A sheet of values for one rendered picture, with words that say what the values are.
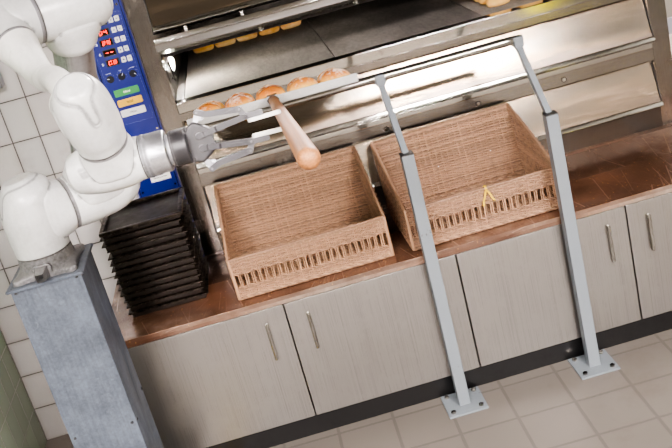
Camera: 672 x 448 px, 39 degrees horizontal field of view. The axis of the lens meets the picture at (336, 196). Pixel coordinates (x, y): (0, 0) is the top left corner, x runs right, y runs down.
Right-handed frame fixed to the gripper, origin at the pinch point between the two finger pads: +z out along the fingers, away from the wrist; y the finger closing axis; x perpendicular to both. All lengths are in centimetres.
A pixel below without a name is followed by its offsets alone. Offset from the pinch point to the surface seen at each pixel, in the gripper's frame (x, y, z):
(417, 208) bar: -102, 46, 38
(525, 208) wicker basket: -117, 59, 75
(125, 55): -146, -26, -44
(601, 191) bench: -121, 62, 104
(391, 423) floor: -119, 121, 12
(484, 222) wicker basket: -116, 60, 60
